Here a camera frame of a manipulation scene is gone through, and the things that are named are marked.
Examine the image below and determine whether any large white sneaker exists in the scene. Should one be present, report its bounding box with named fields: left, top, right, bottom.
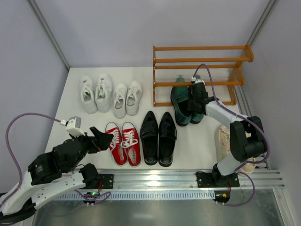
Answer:
left=79, top=75, right=98, bottom=114
left=95, top=73, right=113, bottom=113

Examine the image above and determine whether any green loafer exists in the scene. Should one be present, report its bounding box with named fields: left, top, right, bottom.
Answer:
left=189, top=73, right=204, bottom=125
left=170, top=86, right=192, bottom=126

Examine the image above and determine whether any black loafer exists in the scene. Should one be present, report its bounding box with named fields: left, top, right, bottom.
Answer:
left=158, top=112, right=177, bottom=167
left=140, top=111, right=158, bottom=165

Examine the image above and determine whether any wooden shoe shelf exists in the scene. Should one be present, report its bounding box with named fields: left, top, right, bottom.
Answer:
left=152, top=44, right=254, bottom=107

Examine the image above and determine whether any small white sneaker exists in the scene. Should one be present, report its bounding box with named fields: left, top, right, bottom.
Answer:
left=126, top=81, right=143, bottom=116
left=113, top=83, right=127, bottom=119

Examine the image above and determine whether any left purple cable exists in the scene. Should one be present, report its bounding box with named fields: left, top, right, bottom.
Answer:
left=0, top=112, right=68, bottom=212

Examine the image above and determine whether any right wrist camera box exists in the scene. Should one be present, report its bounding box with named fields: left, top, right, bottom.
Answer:
left=190, top=74, right=205, bottom=84

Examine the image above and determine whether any large white sneaker left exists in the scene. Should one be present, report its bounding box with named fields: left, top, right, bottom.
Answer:
left=79, top=75, right=98, bottom=114

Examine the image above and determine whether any black mounting plate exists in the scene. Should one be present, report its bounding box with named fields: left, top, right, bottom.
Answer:
left=196, top=171, right=240, bottom=188
left=98, top=174, right=114, bottom=190

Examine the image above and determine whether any large white sneaker right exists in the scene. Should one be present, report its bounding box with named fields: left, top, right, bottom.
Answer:
left=95, top=73, right=113, bottom=113

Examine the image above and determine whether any small white sneaker left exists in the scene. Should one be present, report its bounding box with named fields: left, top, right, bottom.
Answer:
left=113, top=83, right=127, bottom=119

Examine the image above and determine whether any aluminium rail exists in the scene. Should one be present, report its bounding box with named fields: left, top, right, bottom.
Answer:
left=56, top=168, right=286, bottom=190

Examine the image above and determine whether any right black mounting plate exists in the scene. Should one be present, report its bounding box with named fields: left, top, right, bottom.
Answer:
left=196, top=171, right=240, bottom=188

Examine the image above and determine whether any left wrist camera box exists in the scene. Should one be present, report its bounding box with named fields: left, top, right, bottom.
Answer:
left=65, top=116, right=85, bottom=137

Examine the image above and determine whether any red canvas sneaker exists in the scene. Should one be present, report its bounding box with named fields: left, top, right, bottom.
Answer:
left=105, top=122, right=127, bottom=166
left=121, top=122, right=141, bottom=167

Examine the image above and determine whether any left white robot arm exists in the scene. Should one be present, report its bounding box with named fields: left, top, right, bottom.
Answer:
left=0, top=127, right=113, bottom=218

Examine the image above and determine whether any small white sneaker right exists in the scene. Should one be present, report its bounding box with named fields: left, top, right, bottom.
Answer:
left=126, top=81, right=143, bottom=116

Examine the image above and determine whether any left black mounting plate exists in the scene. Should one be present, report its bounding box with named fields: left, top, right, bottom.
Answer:
left=98, top=174, right=114, bottom=190

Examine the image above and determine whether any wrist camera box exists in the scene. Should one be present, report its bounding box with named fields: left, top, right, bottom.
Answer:
left=190, top=74, right=205, bottom=84
left=65, top=116, right=85, bottom=137

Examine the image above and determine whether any perforated cable duct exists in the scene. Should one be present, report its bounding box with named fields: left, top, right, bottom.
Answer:
left=56, top=189, right=216, bottom=201

